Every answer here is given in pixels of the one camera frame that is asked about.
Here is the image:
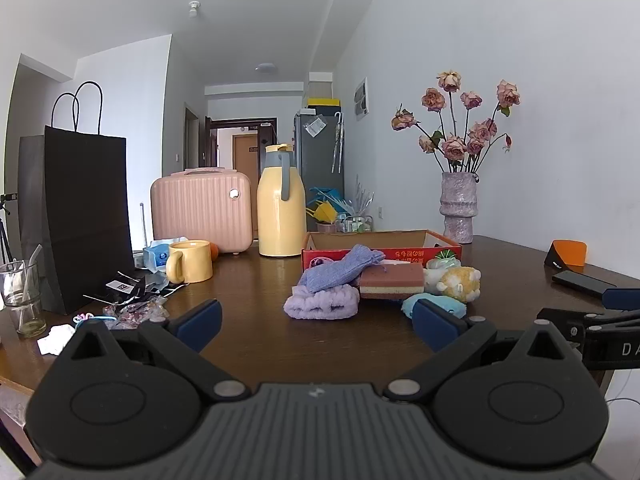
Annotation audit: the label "pile of clear candy wrappers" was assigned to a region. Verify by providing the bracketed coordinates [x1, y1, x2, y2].
[102, 295, 171, 331]

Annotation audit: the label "blue knitted pouch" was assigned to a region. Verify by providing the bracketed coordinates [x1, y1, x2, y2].
[298, 244, 386, 295]

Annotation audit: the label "black paper bag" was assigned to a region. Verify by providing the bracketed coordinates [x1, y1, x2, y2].
[41, 81, 136, 316]

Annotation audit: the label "white wall panel box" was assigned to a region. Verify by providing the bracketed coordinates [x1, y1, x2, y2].
[353, 77, 370, 121]

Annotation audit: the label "yellow white hamster plush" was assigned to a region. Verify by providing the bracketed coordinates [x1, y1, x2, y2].
[435, 266, 482, 304]

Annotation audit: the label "black tripod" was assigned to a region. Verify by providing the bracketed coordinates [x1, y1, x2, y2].
[0, 192, 21, 266]

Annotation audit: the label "grey paper bag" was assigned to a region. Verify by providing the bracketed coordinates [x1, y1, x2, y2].
[17, 135, 48, 272]

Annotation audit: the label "red cardboard box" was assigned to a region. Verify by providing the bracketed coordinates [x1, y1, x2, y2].
[301, 230, 462, 282]

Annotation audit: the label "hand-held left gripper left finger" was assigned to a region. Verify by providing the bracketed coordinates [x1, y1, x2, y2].
[59, 299, 251, 403]

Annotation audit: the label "white straw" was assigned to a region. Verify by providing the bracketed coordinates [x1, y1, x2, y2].
[26, 244, 43, 281]

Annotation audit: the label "cabbage plush toy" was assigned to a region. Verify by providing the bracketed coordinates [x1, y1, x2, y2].
[424, 248, 461, 291]

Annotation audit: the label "purple fluffy headband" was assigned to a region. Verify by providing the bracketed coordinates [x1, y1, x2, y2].
[283, 284, 361, 320]

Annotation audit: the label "grey refrigerator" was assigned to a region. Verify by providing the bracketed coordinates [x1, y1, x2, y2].
[293, 111, 345, 206]

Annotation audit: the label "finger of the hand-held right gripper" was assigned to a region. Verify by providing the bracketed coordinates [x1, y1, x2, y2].
[602, 287, 640, 311]
[536, 307, 640, 343]

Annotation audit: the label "black power bank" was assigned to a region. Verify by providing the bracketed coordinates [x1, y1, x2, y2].
[552, 270, 618, 300]

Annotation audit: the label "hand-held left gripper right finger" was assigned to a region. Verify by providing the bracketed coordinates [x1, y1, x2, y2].
[384, 299, 584, 403]

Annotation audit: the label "pink yellow sponge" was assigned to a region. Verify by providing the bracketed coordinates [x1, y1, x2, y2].
[359, 261, 426, 301]

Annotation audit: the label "orange black wedge stand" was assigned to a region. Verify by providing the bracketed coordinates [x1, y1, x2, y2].
[544, 240, 587, 272]

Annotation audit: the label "purple ceramic vase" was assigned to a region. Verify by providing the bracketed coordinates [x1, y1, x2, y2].
[440, 171, 479, 244]

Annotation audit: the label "black foil packet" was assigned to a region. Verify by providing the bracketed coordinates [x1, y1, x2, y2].
[82, 270, 188, 307]

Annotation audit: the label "dried pink roses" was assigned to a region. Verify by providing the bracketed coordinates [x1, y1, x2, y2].
[391, 70, 522, 176]

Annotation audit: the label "blue hair tie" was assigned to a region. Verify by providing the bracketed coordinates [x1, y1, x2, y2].
[74, 312, 117, 329]

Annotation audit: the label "blue white plastic pack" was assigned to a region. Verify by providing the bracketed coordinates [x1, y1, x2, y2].
[142, 238, 189, 274]

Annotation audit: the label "dark door frame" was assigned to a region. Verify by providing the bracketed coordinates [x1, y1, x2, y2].
[205, 116, 278, 172]

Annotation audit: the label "blue plastic item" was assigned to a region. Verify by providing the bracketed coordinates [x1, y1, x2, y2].
[307, 186, 346, 202]

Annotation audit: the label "yellow thermos jug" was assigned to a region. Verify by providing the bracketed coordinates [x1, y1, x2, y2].
[257, 143, 307, 258]

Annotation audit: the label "pink ribbed suitcase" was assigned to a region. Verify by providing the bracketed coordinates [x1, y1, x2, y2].
[150, 168, 252, 255]

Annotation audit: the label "clear folded umbrella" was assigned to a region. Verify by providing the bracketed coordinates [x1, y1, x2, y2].
[330, 112, 345, 174]

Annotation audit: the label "yellow mug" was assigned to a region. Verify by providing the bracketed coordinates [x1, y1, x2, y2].
[166, 240, 214, 284]

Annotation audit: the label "light blue plush toy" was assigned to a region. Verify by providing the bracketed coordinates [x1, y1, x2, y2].
[401, 292, 468, 319]

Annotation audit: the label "white paper scrap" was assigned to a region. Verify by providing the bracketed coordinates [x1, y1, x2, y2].
[37, 325, 76, 358]

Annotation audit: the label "brown wooden door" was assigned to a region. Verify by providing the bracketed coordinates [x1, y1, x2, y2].
[233, 134, 261, 177]

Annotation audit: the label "clear drinking glass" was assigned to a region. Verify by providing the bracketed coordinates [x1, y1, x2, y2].
[0, 260, 47, 338]

